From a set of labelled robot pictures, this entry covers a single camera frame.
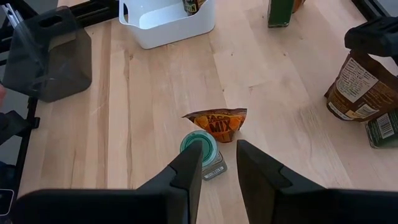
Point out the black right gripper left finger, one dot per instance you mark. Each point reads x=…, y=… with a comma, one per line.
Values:
x=155, y=202

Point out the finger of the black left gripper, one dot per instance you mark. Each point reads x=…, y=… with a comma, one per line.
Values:
x=373, y=35

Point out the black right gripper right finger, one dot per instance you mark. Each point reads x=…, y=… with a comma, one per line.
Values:
x=280, y=199

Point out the orange brown taco mix packet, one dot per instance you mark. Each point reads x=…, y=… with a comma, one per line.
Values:
x=357, y=93
x=217, y=124
x=298, y=3

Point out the green lid spice jar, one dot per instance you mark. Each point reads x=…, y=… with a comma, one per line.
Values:
x=384, y=129
x=280, y=12
x=210, y=152

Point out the smoky grey translucent bin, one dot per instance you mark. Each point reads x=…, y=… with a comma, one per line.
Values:
x=56, y=68

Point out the yellow lid spice jar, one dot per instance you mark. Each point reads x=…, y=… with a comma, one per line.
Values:
x=192, y=7

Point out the white plastic bin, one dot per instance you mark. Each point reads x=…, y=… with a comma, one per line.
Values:
x=161, y=34

